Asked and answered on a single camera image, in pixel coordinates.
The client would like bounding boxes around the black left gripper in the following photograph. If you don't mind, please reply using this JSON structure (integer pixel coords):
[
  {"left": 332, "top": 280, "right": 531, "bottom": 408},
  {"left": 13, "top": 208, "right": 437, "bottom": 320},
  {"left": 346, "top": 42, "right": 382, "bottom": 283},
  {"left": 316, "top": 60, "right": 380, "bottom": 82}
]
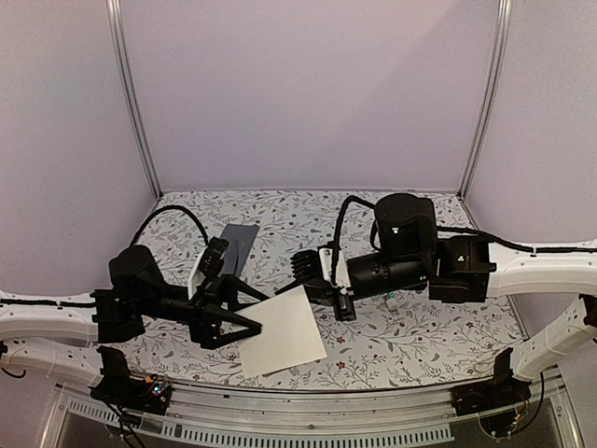
[{"left": 135, "top": 274, "right": 271, "bottom": 350}]

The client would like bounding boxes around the beige lined letter paper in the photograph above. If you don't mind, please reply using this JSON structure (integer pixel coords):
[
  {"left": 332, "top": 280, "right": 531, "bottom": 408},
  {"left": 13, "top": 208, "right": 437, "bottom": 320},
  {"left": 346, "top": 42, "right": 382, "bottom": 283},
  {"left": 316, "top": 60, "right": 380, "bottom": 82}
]
[{"left": 237, "top": 287, "right": 327, "bottom": 378}]

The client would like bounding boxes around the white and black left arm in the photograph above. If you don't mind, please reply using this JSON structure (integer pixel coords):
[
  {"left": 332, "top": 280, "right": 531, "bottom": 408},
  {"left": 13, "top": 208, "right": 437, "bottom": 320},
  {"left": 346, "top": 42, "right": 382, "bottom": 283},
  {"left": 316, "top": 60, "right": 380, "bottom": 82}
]
[{"left": 1, "top": 245, "right": 267, "bottom": 405}]

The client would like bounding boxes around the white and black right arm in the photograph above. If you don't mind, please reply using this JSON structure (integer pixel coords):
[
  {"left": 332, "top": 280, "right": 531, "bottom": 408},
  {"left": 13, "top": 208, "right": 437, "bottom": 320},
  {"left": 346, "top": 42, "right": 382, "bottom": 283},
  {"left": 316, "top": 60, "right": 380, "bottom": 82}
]
[{"left": 283, "top": 193, "right": 596, "bottom": 407}]

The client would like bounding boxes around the grey-blue envelope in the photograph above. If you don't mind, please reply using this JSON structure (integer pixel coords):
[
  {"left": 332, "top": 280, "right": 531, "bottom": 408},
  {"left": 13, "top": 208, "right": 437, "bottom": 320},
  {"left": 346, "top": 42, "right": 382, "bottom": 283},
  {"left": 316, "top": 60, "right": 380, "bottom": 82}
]
[{"left": 220, "top": 223, "right": 259, "bottom": 278}]

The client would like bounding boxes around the green glue stick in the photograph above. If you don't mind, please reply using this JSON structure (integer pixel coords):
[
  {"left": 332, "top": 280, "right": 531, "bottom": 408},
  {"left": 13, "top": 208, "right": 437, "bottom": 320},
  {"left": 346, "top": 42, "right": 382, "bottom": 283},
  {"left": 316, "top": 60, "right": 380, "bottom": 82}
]
[{"left": 383, "top": 293, "right": 399, "bottom": 312}]

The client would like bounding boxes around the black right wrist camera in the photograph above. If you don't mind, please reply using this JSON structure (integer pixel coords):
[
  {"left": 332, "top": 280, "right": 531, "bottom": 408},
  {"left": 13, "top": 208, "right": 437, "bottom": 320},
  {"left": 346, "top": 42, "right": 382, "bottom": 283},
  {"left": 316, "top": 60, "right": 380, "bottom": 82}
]
[{"left": 290, "top": 249, "right": 322, "bottom": 284}]

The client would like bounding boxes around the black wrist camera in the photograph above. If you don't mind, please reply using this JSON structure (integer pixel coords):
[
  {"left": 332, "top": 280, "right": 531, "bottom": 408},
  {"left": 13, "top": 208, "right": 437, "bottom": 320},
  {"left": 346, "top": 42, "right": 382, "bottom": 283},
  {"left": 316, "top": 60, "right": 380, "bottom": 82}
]
[
  {"left": 290, "top": 249, "right": 322, "bottom": 284},
  {"left": 198, "top": 237, "right": 229, "bottom": 278}
]

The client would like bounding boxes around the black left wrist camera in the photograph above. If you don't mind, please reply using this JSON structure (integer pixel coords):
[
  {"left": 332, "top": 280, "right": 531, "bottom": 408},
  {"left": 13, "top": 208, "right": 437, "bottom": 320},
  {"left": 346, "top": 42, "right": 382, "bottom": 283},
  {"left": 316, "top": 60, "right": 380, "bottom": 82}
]
[{"left": 198, "top": 237, "right": 229, "bottom": 278}]

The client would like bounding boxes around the black right camera cable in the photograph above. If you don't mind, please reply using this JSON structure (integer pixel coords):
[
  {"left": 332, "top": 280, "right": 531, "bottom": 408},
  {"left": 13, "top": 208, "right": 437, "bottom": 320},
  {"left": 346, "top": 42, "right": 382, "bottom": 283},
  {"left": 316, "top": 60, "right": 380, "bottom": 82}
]
[{"left": 333, "top": 195, "right": 379, "bottom": 262}]

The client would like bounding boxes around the black camera cable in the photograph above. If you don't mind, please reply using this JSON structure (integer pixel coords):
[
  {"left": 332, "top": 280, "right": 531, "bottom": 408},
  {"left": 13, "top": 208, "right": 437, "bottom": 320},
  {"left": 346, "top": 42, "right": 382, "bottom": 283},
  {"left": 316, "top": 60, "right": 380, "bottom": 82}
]
[
  {"left": 333, "top": 195, "right": 379, "bottom": 262},
  {"left": 128, "top": 203, "right": 211, "bottom": 253}
]

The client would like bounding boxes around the black left camera cable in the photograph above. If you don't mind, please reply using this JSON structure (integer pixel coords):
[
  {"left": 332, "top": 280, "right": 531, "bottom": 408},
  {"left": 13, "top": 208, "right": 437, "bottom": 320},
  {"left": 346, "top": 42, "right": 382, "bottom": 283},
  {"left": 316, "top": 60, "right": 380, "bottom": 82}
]
[{"left": 128, "top": 203, "right": 211, "bottom": 253}]

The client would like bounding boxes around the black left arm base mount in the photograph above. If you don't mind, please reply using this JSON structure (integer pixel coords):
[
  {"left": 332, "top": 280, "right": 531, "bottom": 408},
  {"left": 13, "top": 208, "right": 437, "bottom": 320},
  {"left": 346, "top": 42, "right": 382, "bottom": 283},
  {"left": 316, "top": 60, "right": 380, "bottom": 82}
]
[{"left": 90, "top": 374, "right": 172, "bottom": 415}]

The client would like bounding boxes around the aluminium slotted front rail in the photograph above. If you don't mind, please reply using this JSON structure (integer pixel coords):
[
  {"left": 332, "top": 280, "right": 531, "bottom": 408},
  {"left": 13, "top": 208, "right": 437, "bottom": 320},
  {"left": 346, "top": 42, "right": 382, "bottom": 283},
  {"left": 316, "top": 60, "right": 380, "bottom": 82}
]
[{"left": 41, "top": 370, "right": 589, "bottom": 447}]

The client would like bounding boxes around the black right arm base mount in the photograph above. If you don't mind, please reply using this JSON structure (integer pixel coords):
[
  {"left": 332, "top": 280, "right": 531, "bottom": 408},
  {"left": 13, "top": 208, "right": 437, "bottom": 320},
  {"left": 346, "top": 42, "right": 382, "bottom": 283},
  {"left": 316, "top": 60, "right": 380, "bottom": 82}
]
[{"left": 450, "top": 348, "right": 531, "bottom": 416}]

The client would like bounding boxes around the left aluminium frame post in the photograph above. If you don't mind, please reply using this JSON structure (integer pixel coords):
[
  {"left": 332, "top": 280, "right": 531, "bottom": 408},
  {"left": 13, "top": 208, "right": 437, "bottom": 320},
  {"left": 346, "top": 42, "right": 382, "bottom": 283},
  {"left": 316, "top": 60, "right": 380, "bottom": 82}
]
[{"left": 105, "top": 0, "right": 163, "bottom": 199}]

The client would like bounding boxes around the aluminium frame post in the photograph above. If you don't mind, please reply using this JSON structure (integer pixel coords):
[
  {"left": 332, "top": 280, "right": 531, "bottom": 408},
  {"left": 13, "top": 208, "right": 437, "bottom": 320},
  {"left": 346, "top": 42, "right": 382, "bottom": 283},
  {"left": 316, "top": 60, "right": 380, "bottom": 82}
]
[
  {"left": 457, "top": 0, "right": 512, "bottom": 203},
  {"left": 105, "top": 0, "right": 163, "bottom": 199}
]

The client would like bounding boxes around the right aluminium frame post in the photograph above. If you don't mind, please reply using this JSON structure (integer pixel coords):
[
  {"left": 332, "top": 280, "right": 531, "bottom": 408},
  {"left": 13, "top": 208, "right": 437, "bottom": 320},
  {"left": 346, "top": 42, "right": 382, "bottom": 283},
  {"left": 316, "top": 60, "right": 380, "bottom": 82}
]
[{"left": 457, "top": 0, "right": 512, "bottom": 203}]

